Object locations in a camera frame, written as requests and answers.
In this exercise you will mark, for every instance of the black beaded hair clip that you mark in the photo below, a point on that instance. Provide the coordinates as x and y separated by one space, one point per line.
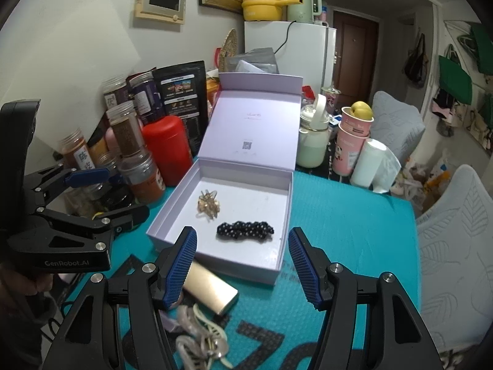
246 230

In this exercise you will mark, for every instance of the red package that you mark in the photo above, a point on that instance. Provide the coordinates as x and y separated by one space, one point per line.
308 92

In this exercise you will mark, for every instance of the yellow cooking pot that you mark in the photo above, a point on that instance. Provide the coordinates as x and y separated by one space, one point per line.
262 4

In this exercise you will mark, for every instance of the beige wall control panel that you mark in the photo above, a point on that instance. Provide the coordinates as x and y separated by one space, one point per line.
160 0

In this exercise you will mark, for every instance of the small blue box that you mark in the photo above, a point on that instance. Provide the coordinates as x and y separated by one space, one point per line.
335 121

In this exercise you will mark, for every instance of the cream hair claw clip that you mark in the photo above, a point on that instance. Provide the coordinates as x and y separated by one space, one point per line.
211 325

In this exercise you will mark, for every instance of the woven straw fan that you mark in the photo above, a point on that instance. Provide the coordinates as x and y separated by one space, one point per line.
228 48

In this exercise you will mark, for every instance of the white refrigerator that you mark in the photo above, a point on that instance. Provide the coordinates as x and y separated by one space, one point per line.
296 54

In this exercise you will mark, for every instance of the white paper roll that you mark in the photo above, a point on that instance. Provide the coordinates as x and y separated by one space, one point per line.
368 165

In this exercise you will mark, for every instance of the black snack pouch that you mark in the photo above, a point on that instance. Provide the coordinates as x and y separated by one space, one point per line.
183 92

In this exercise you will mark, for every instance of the grey plastic bag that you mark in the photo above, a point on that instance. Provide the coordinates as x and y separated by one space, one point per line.
254 59

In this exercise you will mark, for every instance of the green tote bag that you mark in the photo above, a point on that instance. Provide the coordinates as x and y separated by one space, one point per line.
481 46
454 79

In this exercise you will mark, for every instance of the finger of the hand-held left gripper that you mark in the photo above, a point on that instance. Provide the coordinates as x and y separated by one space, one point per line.
88 176
123 216

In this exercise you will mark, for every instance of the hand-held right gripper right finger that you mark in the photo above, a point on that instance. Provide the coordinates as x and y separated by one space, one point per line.
304 269

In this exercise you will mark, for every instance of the lilac gift box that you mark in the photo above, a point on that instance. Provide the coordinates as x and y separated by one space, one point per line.
246 131

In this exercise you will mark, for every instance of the brown door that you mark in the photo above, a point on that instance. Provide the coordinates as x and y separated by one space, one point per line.
354 54

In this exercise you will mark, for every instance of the green electric kettle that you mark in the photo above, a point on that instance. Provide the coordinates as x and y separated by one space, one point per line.
302 4

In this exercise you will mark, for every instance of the dark hanging bag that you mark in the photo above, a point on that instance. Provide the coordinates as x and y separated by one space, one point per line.
416 61

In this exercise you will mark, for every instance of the translucent hair claw clip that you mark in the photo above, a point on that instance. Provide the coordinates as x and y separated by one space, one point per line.
189 349

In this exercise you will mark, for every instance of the cluster of clear spice jars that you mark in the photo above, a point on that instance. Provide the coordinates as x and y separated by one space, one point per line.
127 131

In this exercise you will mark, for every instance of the white and green water bottle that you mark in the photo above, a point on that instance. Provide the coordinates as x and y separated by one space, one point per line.
314 138

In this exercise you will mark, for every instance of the gold rectangular case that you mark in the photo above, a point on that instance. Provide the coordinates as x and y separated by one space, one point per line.
212 291

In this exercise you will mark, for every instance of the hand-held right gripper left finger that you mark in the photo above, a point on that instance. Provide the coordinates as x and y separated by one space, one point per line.
180 268

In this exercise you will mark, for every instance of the gold hair clip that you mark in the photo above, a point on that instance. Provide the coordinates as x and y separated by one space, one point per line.
208 203

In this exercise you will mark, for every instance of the red canister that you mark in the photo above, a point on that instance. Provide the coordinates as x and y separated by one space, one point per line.
167 150

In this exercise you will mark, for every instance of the yellow pear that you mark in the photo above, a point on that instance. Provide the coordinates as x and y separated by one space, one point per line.
362 110

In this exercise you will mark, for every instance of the pink panda paper cup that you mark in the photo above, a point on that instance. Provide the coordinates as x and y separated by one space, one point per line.
346 156

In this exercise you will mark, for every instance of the person's left hand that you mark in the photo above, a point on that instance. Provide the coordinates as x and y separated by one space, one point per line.
29 283

